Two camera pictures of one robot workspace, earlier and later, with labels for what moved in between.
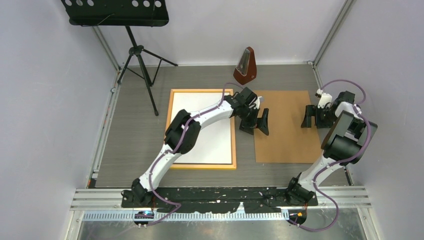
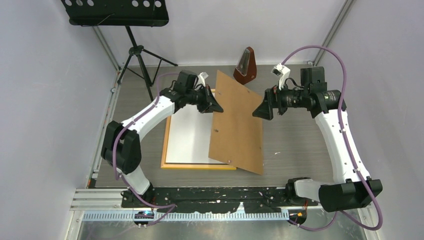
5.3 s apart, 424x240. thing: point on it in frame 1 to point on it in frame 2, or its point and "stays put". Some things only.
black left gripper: x=262 y=124 to x=206 y=107
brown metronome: x=245 y=70 stays put
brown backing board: x=287 y=142 to x=237 y=136
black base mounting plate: x=174 y=200 stays put
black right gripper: x=313 y=110 to x=272 y=99
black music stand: x=122 y=13 stays put
